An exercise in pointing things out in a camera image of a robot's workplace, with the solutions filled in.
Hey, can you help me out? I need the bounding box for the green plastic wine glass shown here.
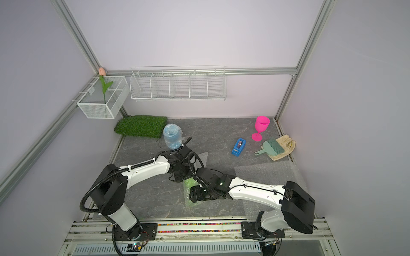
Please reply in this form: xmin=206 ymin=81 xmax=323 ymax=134
xmin=183 ymin=178 xmax=198 ymax=194

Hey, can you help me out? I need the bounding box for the blue plastic wine glass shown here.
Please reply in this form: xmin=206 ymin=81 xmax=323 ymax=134
xmin=164 ymin=125 xmax=182 ymax=150

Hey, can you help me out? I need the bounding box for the blue tape dispenser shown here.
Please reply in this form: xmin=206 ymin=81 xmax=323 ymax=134
xmin=232 ymin=138 xmax=246 ymax=156

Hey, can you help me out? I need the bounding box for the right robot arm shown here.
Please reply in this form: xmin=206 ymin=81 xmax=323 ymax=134
xmin=187 ymin=153 xmax=316 ymax=234

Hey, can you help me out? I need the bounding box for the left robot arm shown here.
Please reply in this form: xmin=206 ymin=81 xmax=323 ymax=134
xmin=80 ymin=137 xmax=193 ymax=233

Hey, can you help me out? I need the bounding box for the bubble wrap sheet stack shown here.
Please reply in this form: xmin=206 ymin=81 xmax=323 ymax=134
xmin=235 ymin=161 xmax=308 ymax=221

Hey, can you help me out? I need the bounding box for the pink plastic wine glass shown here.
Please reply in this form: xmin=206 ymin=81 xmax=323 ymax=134
xmin=252 ymin=116 xmax=270 ymax=141

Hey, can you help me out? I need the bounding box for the green artificial grass mat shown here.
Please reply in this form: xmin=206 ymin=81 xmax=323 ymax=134
xmin=114 ymin=115 xmax=168 ymax=139

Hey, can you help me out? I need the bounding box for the green dustpan brush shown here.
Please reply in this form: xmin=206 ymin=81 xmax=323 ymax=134
xmin=254 ymin=139 xmax=285 ymax=156

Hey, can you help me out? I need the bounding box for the white mesh basket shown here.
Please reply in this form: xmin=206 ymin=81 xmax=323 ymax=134
xmin=77 ymin=76 xmax=130 ymax=119

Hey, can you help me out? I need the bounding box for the artificial pink tulip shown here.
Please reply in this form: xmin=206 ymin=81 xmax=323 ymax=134
xmin=98 ymin=67 xmax=113 ymax=103

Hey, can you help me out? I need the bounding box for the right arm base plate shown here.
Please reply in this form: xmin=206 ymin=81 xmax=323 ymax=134
xmin=241 ymin=221 xmax=285 ymax=241

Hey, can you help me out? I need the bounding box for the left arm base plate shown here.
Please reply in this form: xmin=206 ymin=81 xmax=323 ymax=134
xmin=112 ymin=223 xmax=158 ymax=241

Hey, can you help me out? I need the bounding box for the white wire shelf rack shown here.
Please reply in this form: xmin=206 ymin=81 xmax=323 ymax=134
xmin=130 ymin=66 xmax=227 ymax=101

